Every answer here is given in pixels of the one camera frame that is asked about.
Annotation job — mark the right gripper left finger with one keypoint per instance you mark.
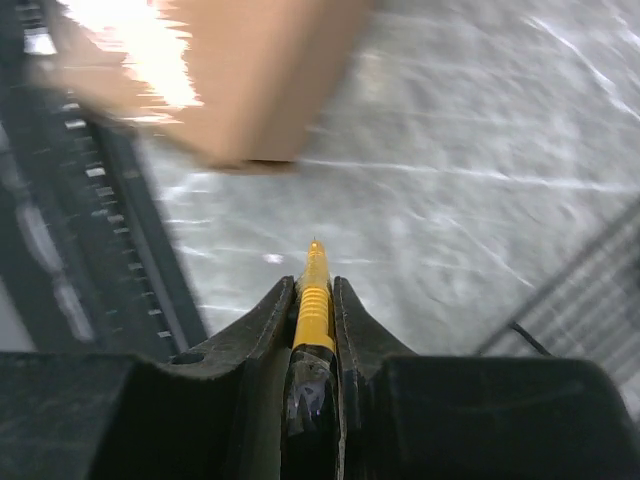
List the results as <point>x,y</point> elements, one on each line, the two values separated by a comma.
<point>107,416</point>

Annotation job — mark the yellow utility knife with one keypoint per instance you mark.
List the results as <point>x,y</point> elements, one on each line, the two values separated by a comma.
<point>310,393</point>

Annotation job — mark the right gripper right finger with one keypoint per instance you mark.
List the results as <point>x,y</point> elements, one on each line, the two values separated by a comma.
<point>410,416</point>

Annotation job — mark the black wire basket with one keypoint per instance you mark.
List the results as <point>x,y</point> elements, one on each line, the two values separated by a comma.
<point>589,309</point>

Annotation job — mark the brown cardboard express box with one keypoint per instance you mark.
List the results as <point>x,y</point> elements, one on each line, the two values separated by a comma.
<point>236,83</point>

